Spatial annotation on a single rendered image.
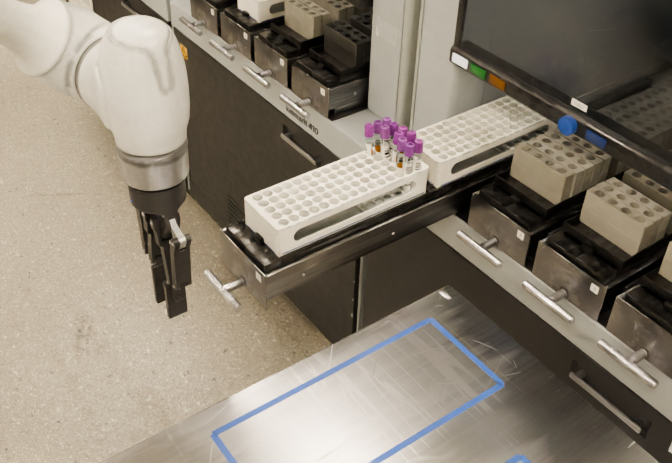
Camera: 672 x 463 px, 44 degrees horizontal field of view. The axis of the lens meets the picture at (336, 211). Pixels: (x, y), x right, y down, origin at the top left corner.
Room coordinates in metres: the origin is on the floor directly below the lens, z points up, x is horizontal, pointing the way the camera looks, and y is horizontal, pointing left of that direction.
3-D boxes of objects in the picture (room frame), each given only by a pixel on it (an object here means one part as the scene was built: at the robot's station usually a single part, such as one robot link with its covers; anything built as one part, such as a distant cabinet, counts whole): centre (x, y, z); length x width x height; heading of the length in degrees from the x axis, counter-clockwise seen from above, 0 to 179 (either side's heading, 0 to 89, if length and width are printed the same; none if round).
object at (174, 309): (0.87, 0.23, 0.80); 0.03 x 0.01 x 0.07; 127
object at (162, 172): (0.89, 0.24, 1.03); 0.09 x 0.09 x 0.06
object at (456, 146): (1.26, -0.26, 0.83); 0.30 x 0.10 x 0.06; 127
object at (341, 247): (1.15, -0.11, 0.78); 0.73 x 0.14 x 0.09; 127
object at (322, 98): (1.72, -0.19, 0.78); 0.73 x 0.14 x 0.09; 127
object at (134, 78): (0.90, 0.25, 1.13); 0.13 x 0.11 x 0.16; 45
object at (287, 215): (1.07, 0.00, 0.83); 0.30 x 0.10 x 0.06; 127
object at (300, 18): (1.70, 0.09, 0.85); 0.12 x 0.02 x 0.06; 38
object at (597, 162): (1.17, -0.39, 0.85); 0.12 x 0.02 x 0.06; 37
